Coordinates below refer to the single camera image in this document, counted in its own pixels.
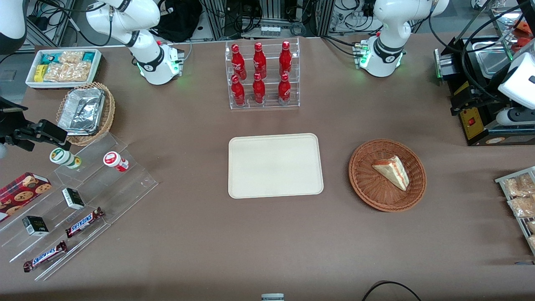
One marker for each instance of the yellow snack packet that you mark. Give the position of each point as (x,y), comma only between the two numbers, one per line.
(39,73)

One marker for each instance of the black bag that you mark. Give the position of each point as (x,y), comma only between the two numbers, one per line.
(179,23)

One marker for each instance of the white power strip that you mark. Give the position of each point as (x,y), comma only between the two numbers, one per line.
(270,30)

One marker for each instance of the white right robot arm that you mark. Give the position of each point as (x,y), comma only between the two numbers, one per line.
(146,54)

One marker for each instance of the steel pan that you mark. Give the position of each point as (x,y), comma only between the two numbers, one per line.
(493,62)

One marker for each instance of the teal snack packet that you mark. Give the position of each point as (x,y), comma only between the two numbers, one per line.
(49,58)
(88,57)

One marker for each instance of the black glass food warmer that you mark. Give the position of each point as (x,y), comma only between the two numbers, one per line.
(478,131)

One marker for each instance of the white plastic bin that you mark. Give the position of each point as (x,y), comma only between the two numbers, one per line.
(62,85)

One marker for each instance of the brown round wicker basket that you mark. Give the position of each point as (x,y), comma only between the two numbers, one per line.
(368,186)

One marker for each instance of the clear bag of crackers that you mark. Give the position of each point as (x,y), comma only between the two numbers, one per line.
(523,206)
(71,57)
(533,242)
(518,184)
(80,71)
(532,226)
(57,72)

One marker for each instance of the red cola bottle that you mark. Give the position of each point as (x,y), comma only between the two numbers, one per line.
(238,92)
(285,58)
(238,62)
(259,60)
(284,88)
(258,90)

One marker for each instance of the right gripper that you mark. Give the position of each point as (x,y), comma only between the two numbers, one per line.
(9,122)

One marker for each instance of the red snack packet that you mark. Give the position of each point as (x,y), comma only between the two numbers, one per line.
(527,42)

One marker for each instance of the triangle sandwich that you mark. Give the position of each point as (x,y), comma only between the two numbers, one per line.
(393,171)

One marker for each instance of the aluminium profile frame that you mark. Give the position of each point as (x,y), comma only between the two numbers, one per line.
(219,19)

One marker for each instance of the cream rectangular tray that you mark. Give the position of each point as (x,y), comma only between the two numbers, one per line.
(276,165)

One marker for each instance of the grey white device top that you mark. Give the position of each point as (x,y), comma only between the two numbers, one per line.
(272,297)

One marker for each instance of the clear acrylic stepped display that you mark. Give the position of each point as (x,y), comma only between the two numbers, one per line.
(125,184)

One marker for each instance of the red lidded white cup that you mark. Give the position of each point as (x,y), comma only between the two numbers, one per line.
(115,161)

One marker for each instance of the aluminium foil tray stack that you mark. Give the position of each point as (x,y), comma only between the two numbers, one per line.
(81,110)

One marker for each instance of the light tan wicker basket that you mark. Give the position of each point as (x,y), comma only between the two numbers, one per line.
(106,117)

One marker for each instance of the clear acrylic bottle rack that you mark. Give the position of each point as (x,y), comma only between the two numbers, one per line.
(271,105)

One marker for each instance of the green lidded white cup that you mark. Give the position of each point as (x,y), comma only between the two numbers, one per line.
(62,156)

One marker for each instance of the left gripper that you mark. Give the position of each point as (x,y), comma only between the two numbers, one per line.
(479,95)

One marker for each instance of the red tartan cookie box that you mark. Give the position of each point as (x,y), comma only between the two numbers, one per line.
(23,192)

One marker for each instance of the small black box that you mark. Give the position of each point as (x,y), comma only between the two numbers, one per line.
(35,226)
(73,199)

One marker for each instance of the Snickers chocolate bar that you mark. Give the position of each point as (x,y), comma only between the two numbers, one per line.
(83,222)
(45,256)

